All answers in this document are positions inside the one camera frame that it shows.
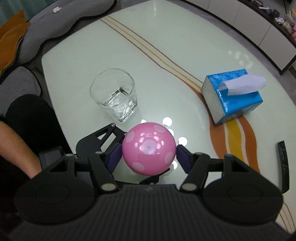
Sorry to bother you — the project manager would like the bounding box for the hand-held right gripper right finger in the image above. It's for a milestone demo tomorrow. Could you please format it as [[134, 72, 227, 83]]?
[[176, 144, 258, 193]]

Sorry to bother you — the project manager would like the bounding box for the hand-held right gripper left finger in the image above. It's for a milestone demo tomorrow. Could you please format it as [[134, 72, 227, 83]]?
[[42, 142, 124, 194]]

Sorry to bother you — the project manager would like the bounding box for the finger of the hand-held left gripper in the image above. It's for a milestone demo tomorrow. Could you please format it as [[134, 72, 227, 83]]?
[[89, 123, 127, 153], [139, 170, 171, 185]]

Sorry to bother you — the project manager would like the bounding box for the clear glass cup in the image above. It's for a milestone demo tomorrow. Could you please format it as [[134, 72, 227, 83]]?
[[90, 68, 137, 122]]

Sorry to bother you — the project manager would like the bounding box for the pink spotted ball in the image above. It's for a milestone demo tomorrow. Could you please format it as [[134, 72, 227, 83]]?
[[122, 122, 177, 175]]

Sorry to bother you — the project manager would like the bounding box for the person's left forearm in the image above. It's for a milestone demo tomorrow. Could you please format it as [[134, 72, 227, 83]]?
[[0, 120, 42, 179]]

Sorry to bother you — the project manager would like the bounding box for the person's black clothing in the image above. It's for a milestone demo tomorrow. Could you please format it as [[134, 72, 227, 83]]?
[[5, 94, 72, 156]]

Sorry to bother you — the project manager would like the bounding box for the blue tissue box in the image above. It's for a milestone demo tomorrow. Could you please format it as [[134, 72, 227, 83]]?
[[201, 69, 267, 126]]

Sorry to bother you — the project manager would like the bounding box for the grey wavy-edged seat cushion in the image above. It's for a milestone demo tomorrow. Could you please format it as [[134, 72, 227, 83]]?
[[0, 66, 42, 115], [22, 0, 117, 65]]

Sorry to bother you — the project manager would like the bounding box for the black remote control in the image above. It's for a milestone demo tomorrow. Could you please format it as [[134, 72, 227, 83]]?
[[277, 140, 290, 194]]

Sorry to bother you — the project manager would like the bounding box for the orange cloth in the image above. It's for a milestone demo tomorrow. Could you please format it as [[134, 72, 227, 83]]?
[[0, 10, 30, 77]]

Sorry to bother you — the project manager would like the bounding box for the white television cabinet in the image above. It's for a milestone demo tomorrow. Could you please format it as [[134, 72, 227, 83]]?
[[183, 0, 296, 75]]

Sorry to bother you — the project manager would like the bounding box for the teal curtain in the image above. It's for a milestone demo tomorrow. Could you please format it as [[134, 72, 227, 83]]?
[[0, 0, 40, 26]]

